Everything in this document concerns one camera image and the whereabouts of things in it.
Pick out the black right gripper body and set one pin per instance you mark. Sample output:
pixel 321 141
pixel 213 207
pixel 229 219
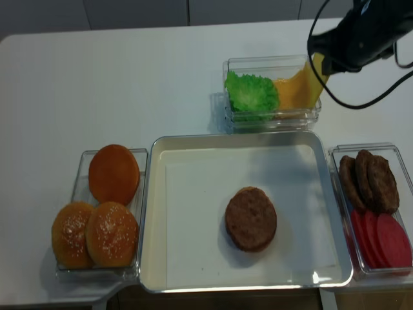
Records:
pixel 361 38

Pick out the right sesame top bun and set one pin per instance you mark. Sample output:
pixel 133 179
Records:
pixel 111 235

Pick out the right red tomato slice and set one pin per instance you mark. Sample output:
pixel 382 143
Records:
pixel 393 242

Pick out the brown patty on bun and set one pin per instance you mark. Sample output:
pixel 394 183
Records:
pixel 250 220

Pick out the remaining yellow cheese slices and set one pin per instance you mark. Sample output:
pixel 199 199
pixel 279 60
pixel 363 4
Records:
pixel 295 92

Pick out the clear patty and tomato box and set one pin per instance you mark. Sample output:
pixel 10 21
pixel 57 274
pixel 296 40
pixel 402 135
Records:
pixel 362 276

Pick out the sesame bun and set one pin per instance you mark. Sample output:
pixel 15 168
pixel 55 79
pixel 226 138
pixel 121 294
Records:
pixel 111 235
pixel 68 236

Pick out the green lettuce leaf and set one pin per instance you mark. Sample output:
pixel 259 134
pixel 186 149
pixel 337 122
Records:
pixel 252 98

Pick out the white square tray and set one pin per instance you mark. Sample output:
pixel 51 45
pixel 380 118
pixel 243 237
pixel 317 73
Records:
pixel 152 240

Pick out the middle red tomato slice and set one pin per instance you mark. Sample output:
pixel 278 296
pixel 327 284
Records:
pixel 370 220

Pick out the left sesame top bun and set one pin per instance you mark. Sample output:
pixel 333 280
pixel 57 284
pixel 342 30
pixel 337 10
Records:
pixel 68 236

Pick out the left red tomato slice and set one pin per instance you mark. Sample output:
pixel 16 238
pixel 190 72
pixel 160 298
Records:
pixel 356 223

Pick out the middle brown patty in box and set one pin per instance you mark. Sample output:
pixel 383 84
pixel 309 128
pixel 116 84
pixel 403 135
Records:
pixel 362 160

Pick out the yellow cheese slice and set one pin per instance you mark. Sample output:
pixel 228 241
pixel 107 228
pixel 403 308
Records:
pixel 313 87

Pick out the plain bottom bun in box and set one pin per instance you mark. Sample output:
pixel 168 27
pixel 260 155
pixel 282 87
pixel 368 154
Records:
pixel 113 175

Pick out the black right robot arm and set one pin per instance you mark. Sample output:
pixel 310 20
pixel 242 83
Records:
pixel 378 4

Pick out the clear lettuce and cheese box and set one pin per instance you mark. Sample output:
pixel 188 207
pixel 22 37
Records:
pixel 274 68

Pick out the clear bun box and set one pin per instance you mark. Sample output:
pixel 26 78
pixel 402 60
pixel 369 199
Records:
pixel 81 193

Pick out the white paper liner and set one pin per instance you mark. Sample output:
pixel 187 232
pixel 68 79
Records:
pixel 199 185

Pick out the red tomato slice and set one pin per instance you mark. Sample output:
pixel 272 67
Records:
pixel 356 223
pixel 370 220
pixel 393 242

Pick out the right brown patty in box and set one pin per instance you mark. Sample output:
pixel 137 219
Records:
pixel 383 185

